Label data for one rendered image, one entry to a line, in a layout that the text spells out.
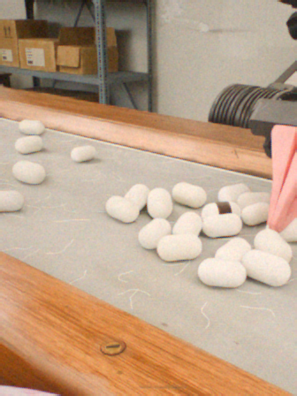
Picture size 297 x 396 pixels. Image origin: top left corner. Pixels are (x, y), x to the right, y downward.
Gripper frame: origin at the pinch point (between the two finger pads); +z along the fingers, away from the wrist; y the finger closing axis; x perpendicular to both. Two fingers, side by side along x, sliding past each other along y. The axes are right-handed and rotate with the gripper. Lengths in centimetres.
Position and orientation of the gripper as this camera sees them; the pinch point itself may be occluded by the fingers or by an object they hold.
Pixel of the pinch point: (277, 219)
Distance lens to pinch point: 37.5
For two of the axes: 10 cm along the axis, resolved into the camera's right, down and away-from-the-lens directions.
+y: 8.1, 2.1, -5.5
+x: 3.5, 5.7, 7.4
